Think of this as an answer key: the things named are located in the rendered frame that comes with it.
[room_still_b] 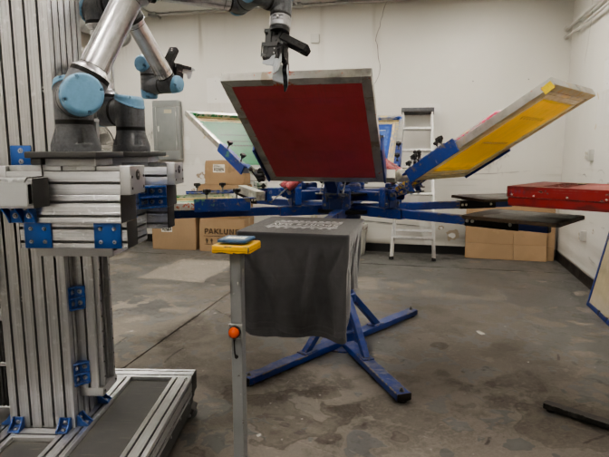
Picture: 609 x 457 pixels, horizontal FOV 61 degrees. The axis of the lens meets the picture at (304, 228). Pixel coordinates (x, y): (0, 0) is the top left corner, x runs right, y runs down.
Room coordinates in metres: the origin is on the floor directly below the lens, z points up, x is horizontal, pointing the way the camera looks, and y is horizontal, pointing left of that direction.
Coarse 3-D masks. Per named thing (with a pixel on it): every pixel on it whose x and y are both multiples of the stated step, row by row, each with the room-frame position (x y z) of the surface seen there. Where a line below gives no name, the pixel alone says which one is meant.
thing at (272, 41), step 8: (280, 24) 1.88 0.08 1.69; (264, 32) 1.91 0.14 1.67; (272, 32) 1.90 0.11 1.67; (280, 32) 1.90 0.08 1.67; (288, 32) 1.90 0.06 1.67; (272, 40) 1.90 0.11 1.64; (280, 40) 1.88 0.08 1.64; (264, 48) 1.88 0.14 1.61; (272, 48) 1.87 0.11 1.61; (288, 48) 1.91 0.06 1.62; (264, 56) 1.87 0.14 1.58; (288, 56) 1.92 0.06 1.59
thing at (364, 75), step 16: (224, 80) 2.08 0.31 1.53; (240, 80) 2.06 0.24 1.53; (256, 80) 2.04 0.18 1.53; (272, 80) 2.03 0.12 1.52; (288, 80) 2.02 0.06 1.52; (304, 80) 2.01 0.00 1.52; (320, 80) 2.00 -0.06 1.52; (336, 80) 1.99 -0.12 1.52; (352, 80) 1.98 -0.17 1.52; (368, 80) 1.96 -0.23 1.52; (368, 96) 2.04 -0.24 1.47; (240, 112) 2.24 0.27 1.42; (368, 112) 2.13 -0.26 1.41; (256, 144) 2.44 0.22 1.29; (272, 176) 2.69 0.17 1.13
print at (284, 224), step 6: (276, 222) 2.26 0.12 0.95; (282, 222) 2.26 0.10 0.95; (288, 222) 2.26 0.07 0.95; (294, 222) 2.26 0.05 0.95; (300, 222) 2.26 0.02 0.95; (306, 222) 2.26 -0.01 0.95; (312, 222) 2.26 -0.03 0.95; (318, 222) 2.26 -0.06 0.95; (324, 222) 2.26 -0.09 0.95; (330, 222) 2.26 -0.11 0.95; (336, 222) 2.26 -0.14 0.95; (342, 222) 2.26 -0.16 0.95; (312, 228) 2.08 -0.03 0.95; (318, 228) 2.08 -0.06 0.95; (324, 228) 2.08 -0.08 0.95; (330, 228) 2.08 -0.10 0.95
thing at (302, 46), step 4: (280, 36) 1.88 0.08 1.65; (284, 36) 1.88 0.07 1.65; (288, 36) 1.88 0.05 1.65; (284, 40) 1.88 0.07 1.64; (288, 40) 1.87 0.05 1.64; (292, 40) 1.87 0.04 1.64; (296, 40) 1.87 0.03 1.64; (288, 44) 1.89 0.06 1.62; (292, 44) 1.87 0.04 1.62; (296, 44) 1.86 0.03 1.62; (300, 44) 1.86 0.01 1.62; (304, 44) 1.85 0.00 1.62; (292, 48) 1.90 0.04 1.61; (296, 48) 1.87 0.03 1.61; (300, 48) 1.85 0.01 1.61; (304, 48) 1.85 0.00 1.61; (308, 48) 1.86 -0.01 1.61; (300, 52) 1.87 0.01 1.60; (304, 52) 1.86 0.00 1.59; (308, 52) 1.87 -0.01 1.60
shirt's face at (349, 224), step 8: (272, 216) 2.49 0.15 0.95; (256, 224) 2.21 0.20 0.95; (264, 224) 2.21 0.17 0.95; (344, 224) 2.21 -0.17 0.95; (352, 224) 2.21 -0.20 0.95; (288, 232) 1.98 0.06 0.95; (296, 232) 1.98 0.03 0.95; (304, 232) 1.98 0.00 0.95; (312, 232) 1.98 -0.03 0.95; (320, 232) 1.98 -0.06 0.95; (328, 232) 1.98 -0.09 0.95; (336, 232) 1.98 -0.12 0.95; (344, 232) 1.98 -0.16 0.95
